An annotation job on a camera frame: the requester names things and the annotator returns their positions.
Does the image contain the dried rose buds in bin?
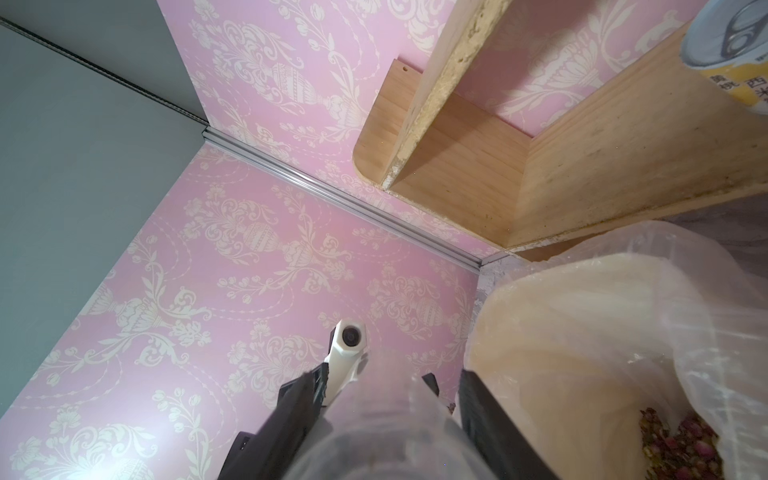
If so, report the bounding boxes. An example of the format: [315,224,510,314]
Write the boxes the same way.
[639,408,724,480]

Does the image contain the beige trash bin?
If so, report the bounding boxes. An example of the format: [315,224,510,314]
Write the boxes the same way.
[464,253,712,479]

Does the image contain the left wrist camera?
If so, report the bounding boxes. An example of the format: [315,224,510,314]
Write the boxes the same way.
[323,320,368,407]

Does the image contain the clear jar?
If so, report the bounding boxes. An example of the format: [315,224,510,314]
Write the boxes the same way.
[285,351,494,479]

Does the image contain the wooden two-tier shelf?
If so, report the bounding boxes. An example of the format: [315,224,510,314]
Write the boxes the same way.
[353,1,767,259]

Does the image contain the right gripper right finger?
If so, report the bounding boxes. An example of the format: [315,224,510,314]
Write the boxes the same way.
[458,370,558,480]

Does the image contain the yellow can on shelf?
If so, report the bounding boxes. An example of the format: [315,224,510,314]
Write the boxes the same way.
[680,0,767,115]

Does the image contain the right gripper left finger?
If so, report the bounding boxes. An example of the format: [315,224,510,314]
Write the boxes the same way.
[219,363,329,480]

